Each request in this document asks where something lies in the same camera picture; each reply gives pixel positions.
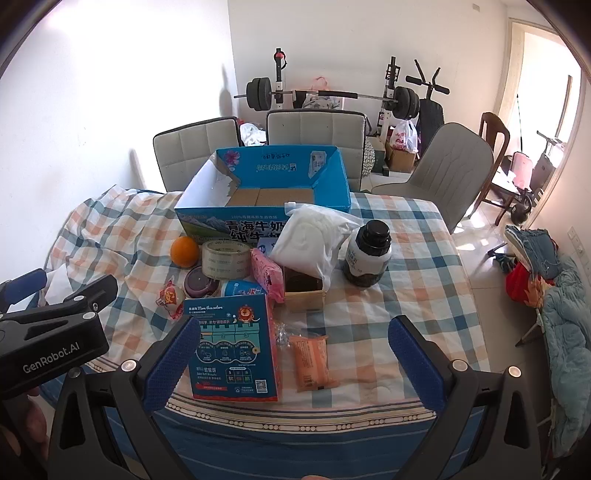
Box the grey shell chair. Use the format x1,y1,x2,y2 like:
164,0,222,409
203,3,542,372
372,122,495,234

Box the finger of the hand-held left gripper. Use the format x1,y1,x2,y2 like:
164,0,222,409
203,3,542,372
0,269,48,317
44,274,120,320

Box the red cloth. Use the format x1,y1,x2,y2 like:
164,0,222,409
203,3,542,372
505,263,555,308

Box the pink suitcase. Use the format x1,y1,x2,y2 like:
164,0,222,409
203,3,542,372
512,151,534,188

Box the orange snack packet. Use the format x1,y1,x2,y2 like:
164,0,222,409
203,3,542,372
288,335,340,393

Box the brown wooden chair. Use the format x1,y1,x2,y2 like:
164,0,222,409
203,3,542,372
478,112,518,227

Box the blue biscuit box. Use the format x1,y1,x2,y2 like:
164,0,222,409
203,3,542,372
184,292,280,401

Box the orange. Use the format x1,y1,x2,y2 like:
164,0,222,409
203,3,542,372
171,235,203,268

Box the clear tape roll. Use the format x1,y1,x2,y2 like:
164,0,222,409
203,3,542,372
201,240,251,280

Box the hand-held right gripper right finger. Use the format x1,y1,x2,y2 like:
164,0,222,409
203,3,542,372
388,315,543,480

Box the grey padded chair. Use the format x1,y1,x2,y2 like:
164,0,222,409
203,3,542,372
153,117,243,193
266,109,366,192

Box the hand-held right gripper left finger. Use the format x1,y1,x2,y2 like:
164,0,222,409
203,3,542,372
46,316,201,480

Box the clear plastic wrapper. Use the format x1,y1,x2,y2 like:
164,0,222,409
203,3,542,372
272,320,296,347

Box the red and white snack packet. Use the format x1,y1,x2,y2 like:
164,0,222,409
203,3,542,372
156,277,185,321

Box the blue jeans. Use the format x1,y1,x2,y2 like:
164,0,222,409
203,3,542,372
503,225,561,280

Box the white weight rack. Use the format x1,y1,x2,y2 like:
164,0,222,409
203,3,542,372
272,47,402,139

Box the small tan box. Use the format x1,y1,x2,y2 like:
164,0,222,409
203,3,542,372
283,265,325,315

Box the black-lidded white bottle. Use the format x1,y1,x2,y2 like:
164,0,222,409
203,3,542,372
342,220,393,288

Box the blue cardboard box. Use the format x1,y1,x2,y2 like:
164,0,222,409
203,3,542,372
174,145,352,252

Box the purple round container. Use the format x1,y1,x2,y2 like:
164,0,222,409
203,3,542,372
184,266,218,298

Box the checked tablecloth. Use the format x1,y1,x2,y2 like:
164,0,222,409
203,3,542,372
37,185,492,480

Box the white red-printed plastic bag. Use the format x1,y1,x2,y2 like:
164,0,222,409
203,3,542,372
387,119,420,153

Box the brown cardboard box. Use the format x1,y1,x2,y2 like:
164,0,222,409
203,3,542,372
385,143,416,174

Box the black exercise bench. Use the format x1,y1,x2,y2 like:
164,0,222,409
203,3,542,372
406,59,451,139

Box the white wall outlet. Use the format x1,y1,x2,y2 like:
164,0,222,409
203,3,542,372
570,226,587,264

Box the black barbell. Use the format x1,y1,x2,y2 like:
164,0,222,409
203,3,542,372
233,78,421,121

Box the white paper tissue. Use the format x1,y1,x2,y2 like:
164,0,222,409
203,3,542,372
44,270,75,305

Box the pink tissue pack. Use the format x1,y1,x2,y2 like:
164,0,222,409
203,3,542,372
250,248,286,304

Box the white clothes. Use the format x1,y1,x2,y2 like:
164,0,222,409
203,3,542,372
240,122,267,146

